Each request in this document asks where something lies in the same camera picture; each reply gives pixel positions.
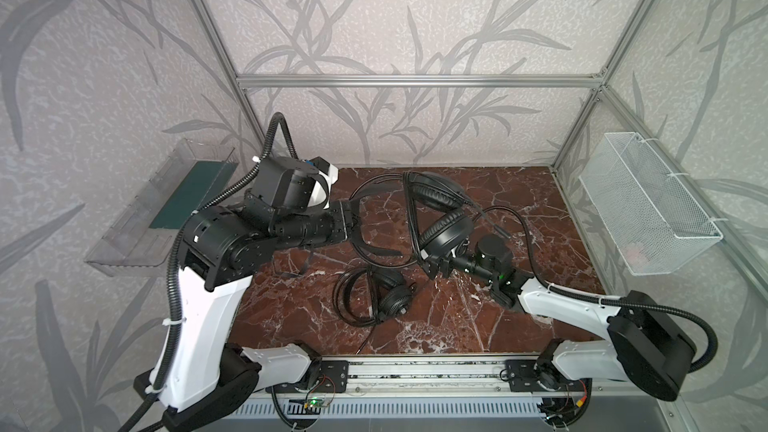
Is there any small headphones black cable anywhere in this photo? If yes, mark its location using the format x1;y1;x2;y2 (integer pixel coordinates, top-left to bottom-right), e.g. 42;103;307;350
353;323;379;356

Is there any white wire mesh basket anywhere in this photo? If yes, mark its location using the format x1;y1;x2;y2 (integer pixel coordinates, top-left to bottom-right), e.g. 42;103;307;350
579;132;723;276

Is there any aluminium front rail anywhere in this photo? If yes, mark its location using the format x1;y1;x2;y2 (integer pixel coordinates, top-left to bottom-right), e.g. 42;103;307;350
173;355;682;400

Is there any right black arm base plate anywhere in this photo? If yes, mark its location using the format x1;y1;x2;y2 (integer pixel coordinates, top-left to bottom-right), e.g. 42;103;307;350
499;358;545;393

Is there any aluminium frame crossbar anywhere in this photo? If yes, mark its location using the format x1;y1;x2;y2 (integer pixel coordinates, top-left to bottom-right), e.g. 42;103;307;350
236;74;603;89

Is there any clear plastic wall tray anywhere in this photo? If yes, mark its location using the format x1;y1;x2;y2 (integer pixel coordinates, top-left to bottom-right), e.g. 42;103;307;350
85;139;239;278

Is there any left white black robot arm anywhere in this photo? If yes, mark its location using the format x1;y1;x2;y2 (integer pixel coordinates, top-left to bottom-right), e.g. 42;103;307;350
125;113;355;431

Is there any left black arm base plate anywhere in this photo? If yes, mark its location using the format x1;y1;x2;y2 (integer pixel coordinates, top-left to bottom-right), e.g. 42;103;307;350
313;360;350;394

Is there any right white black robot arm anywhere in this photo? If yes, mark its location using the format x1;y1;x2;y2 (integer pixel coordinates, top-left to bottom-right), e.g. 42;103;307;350
417;208;719;402

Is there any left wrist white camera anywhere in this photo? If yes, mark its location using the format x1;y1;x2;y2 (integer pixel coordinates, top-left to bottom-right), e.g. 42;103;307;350
307;157;339;208

